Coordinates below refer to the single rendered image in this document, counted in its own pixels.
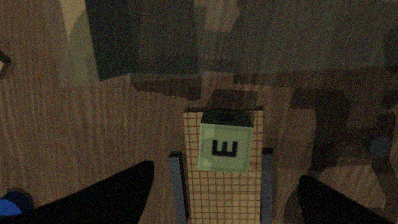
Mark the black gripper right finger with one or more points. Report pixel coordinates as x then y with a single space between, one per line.
321 204

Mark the pale green labelled cube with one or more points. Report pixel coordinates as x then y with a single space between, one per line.
225 141

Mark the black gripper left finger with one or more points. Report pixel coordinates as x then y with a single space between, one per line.
117 199

